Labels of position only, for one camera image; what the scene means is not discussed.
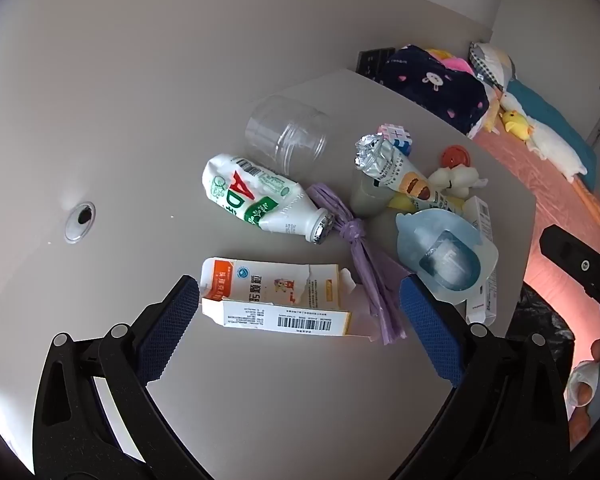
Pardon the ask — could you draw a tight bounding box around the navy rabbit print blanket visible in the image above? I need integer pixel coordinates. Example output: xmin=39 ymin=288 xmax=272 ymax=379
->
xmin=380 ymin=45 xmax=491 ymax=137

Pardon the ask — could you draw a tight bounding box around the clear plastic cup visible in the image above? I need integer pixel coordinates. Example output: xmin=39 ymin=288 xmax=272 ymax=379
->
xmin=245 ymin=94 xmax=331 ymax=181

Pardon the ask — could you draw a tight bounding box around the person's right hand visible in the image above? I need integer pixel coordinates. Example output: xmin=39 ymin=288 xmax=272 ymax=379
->
xmin=565 ymin=339 xmax=600 ymax=443

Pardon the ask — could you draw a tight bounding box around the black wall socket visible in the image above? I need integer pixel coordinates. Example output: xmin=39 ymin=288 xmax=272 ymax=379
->
xmin=356 ymin=47 xmax=397 ymax=84

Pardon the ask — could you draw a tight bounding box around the desk cable grommet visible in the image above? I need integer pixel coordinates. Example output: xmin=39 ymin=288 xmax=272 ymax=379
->
xmin=63 ymin=201 xmax=96 ymax=245

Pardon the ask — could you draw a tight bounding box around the yellow snack wrapper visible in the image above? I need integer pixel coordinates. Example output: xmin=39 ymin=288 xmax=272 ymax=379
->
xmin=386 ymin=192 xmax=467 ymax=213

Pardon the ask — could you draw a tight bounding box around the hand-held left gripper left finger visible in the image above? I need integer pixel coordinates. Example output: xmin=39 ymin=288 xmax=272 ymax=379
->
xmin=32 ymin=274 xmax=201 ymax=480

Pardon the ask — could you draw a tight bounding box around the white green milk bottle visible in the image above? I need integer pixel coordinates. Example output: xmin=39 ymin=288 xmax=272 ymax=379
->
xmin=201 ymin=154 xmax=336 ymax=246

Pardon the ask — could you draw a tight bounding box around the silver-ended snack wrapper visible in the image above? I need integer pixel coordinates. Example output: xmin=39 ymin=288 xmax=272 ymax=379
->
xmin=352 ymin=134 xmax=462 ymax=217

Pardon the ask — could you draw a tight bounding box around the pink plush toy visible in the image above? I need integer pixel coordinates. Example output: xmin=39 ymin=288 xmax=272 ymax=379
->
xmin=439 ymin=54 xmax=475 ymax=77

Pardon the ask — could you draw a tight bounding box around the checkered pillow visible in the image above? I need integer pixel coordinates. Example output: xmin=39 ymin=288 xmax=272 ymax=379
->
xmin=469 ymin=41 xmax=517 ymax=92

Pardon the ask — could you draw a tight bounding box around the purple plastic bag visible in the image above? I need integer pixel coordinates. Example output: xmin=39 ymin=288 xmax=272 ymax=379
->
xmin=305 ymin=182 xmax=412 ymax=347

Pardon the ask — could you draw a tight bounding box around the torn white orange carton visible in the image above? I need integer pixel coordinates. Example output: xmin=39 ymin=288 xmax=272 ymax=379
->
xmin=200 ymin=257 xmax=357 ymax=339

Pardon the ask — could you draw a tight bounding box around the colourful puzzle cube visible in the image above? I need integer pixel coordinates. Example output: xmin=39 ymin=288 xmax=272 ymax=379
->
xmin=377 ymin=124 xmax=414 ymax=157

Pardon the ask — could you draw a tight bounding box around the pink bed sheet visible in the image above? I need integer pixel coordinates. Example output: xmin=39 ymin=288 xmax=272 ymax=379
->
xmin=470 ymin=127 xmax=600 ymax=361

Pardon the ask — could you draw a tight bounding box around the white goose plush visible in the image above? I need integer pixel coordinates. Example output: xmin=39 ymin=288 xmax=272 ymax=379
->
xmin=505 ymin=77 xmax=599 ymax=180
xmin=500 ymin=90 xmax=600 ymax=224

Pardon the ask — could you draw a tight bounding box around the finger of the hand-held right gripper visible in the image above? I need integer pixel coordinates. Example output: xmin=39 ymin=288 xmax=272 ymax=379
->
xmin=538 ymin=225 xmax=600 ymax=333

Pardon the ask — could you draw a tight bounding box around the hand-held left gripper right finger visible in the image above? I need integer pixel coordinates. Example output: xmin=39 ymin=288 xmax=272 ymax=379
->
xmin=390 ymin=274 xmax=573 ymax=480

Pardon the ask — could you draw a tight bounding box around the red plastic lid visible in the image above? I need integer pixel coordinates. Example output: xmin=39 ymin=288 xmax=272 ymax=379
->
xmin=440 ymin=145 xmax=474 ymax=169

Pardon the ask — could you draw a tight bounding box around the yellow duck plush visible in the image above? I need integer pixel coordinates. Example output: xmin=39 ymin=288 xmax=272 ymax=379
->
xmin=500 ymin=110 xmax=535 ymax=142

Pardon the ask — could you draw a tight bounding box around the white plush toy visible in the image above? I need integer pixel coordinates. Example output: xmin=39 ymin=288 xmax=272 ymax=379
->
xmin=426 ymin=163 xmax=489 ymax=202

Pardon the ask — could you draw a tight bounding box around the white cardboard box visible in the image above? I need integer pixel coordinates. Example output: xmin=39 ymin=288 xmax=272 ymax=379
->
xmin=461 ymin=195 xmax=499 ymax=326

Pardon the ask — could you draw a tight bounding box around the black trash bag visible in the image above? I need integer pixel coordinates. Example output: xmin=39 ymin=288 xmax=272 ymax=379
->
xmin=507 ymin=285 xmax=583 ymax=366

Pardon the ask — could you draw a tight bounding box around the clear blue blister tray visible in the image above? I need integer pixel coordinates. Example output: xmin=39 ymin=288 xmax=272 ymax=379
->
xmin=395 ymin=208 xmax=501 ymax=304

